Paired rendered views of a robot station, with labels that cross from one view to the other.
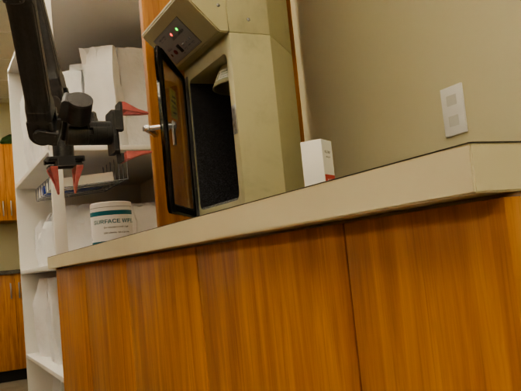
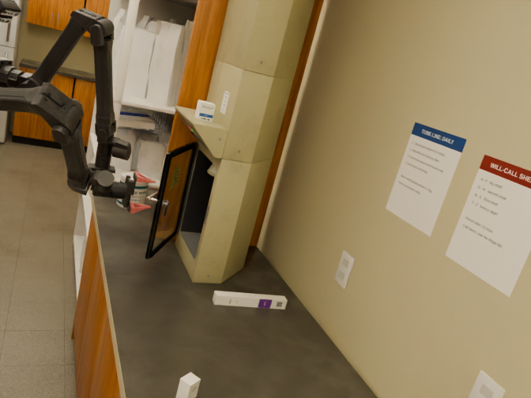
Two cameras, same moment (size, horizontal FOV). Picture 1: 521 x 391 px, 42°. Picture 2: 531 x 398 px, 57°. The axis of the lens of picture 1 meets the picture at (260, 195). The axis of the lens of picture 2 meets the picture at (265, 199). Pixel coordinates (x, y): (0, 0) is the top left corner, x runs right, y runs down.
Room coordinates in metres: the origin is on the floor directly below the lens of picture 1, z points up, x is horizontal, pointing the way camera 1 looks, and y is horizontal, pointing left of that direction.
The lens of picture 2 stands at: (-0.01, -0.15, 1.76)
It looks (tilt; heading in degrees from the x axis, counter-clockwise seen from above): 16 degrees down; 0
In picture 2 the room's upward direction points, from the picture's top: 15 degrees clockwise
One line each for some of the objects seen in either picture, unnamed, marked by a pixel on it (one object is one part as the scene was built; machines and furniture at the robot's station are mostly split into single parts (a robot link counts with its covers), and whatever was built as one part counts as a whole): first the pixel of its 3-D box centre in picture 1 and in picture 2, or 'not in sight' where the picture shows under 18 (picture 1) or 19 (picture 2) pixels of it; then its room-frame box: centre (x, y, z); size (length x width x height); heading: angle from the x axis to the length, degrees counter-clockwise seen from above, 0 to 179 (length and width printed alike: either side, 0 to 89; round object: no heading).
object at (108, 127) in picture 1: (101, 133); (119, 190); (1.60, 0.36, 1.20); 0.07 x 0.07 x 0.10; 27
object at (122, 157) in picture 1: (132, 147); (138, 202); (1.63, 0.30, 1.17); 0.09 x 0.07 x 0.07; 117
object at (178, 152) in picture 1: (176, 137); (171, 197); (1.70, 0.20, 1.19); 0.30 x 0.01 x 0.40; 175
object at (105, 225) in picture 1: (112, 226); (133, 190); (2.17, 0.49, 1.01); 0.13 x 0.13 x 0.15
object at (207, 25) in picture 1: (181, 32); (197, 130); (1.69, 0.16, 1.46); 0.32 x 0.12 x 0.10; 27
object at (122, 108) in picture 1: (129, 119); (141, 183); (1.63, 0.30, 1.23); 0.09 x 0.07 x 0.07; 117
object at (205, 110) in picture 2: not in sight; (205, 110); (1.65, 0.14, 1.54); 0.05 x 0.05 x 0.06; 27
